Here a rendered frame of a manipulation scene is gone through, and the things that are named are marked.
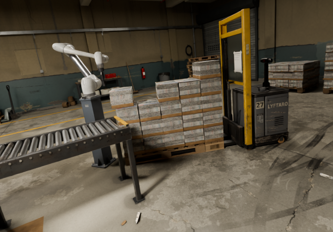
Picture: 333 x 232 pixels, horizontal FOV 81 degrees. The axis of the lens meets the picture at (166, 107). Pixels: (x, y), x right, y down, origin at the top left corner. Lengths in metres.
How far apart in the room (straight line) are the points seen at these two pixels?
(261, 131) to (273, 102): 0.43
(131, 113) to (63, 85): 6.66
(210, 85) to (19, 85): 7.65
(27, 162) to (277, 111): 2.89
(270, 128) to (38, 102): 8.14
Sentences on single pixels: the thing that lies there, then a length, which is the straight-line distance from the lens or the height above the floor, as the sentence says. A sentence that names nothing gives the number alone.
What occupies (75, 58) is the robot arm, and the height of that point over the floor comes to 1.54.
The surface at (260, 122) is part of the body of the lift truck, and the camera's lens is 3.03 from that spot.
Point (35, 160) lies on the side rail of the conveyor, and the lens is 1.87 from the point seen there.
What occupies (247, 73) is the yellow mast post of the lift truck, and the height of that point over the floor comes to 1.08.
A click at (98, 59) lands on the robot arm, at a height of 1.48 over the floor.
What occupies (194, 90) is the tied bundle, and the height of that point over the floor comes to 0.92.
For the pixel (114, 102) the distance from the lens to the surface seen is 2.65.
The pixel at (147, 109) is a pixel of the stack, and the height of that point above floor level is 0.76.
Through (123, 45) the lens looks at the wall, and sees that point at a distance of 9.62.
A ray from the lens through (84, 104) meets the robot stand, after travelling 2.87.
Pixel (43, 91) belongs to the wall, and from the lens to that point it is 9.12.
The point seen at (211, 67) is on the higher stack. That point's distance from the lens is 2.75.
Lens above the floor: 1.38
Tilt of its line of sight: 14 degrees down
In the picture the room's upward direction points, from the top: 7 degrees counter-clockwise
